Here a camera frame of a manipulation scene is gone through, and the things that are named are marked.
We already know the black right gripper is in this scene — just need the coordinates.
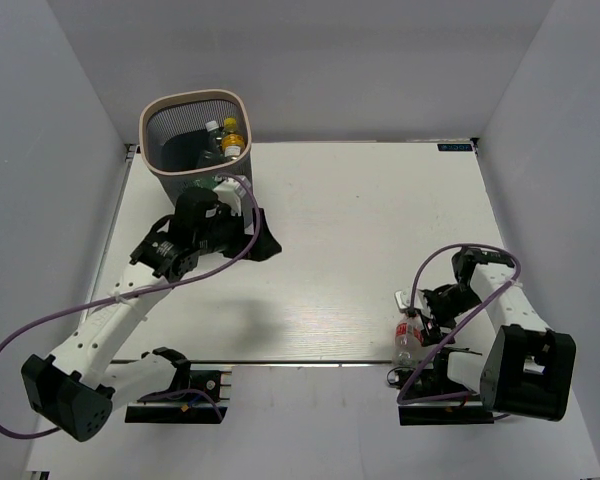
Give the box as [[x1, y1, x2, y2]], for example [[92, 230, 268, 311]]
[[419, 283, 484, 347]]

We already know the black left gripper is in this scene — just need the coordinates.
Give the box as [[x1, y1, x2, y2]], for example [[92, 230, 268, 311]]
[[195, 205, 282, 262]]

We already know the red cap clear bottle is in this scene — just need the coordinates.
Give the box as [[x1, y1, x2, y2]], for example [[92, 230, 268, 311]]
[[392, 312, 426, 369]]

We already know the green Sprite bottle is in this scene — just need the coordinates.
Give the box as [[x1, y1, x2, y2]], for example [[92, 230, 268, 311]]
[[193, 175, 221, 190]]

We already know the clear unlabelled plastic bottle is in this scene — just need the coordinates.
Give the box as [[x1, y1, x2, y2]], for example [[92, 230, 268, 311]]
[[196, 120, 225, 169]]

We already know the orange label clear bottle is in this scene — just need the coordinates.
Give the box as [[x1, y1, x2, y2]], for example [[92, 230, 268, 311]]
[[221, 117, 245, 160]]

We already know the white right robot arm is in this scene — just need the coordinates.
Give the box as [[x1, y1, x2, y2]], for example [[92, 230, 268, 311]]
[[396, 243, 576, 422]]

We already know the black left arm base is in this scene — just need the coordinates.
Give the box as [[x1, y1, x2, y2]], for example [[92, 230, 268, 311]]
[[124, 363, 232, 425]]

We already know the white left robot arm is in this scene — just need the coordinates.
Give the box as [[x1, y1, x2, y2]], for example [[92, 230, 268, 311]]
[[21, 187, 282, 442]]

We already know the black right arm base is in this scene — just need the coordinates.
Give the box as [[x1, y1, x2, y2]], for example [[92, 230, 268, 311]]
[[398, 369, 495, 427]]

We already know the grey mesh waste bin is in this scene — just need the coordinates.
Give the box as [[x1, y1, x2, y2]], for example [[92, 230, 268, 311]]
[[138, 89, 253, 203]]

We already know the blue table corner label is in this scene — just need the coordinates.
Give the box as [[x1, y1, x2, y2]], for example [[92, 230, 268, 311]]
[[437, 143, 473, 152]]

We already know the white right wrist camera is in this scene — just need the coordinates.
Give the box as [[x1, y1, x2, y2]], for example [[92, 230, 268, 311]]
[[394, 290, 413, 314]]

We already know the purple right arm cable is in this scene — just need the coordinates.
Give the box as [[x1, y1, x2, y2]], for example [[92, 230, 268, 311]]
[[396, 243, 525, 419]]

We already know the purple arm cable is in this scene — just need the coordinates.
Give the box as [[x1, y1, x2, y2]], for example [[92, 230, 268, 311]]
[[396, 243, 525, 419], [0, 173, 260, 440]]

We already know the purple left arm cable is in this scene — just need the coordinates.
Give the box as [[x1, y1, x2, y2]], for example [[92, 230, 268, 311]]
[[0, 173, 260, 440]]

